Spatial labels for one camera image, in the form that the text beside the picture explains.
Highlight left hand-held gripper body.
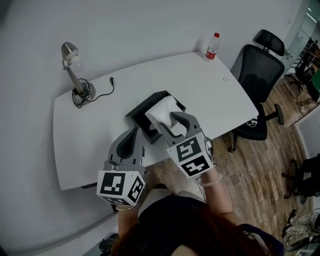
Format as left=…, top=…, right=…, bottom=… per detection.
left=96, top=159, right=147, bottom=207

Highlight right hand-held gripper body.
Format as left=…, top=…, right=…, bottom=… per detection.
left=166, top=132, right=214, bottom=179

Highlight white tissue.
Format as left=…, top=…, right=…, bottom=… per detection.
left=144, top=96, right=185, bottom=131

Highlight person's right forearm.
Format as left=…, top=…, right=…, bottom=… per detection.
left=199, top=166, right=235, bottom=216

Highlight person's left forearm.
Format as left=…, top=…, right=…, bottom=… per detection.
left=116, top=205, right=141, bottom=241

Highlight black tissue box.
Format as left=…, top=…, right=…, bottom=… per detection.
left=124, top=90, right=188, bottom=145

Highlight thin gold bangle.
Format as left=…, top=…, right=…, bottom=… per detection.
left=115, top=204, right=136, bottom=212

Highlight pale thick bangle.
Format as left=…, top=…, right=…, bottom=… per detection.
left=199, top=173, right=224, bottom=187

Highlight person's grey trousers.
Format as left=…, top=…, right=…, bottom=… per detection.
left=139, top=188, right=206, bottom=216

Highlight black waste bin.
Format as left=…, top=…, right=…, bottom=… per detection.
left=99, top=232, right=120, bottom=255

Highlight person's dark top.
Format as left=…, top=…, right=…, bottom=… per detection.
left=109, top=194, right=286, bottom=256

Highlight clear bottle with red cap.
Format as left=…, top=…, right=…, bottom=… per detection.
left=205, top=32, right=221, bottom=62

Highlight black mesh office chair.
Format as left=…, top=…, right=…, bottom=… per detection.
left=227, top=29, right=287, bottom=153

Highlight silver desk lamp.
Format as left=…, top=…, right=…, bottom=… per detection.
left=61, top=41, right=97, bottom=102

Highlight pale framed board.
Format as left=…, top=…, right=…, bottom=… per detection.
left=294, top=104, right=320, bottom=161

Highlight black swivel chair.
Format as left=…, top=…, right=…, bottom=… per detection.
left=291, top=43, right=320, bottom=101
left=281, top=154, right=320, bottom=200

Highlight black lamp power cable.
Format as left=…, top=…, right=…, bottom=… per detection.
left=71, top=76, right=116, bottom=109

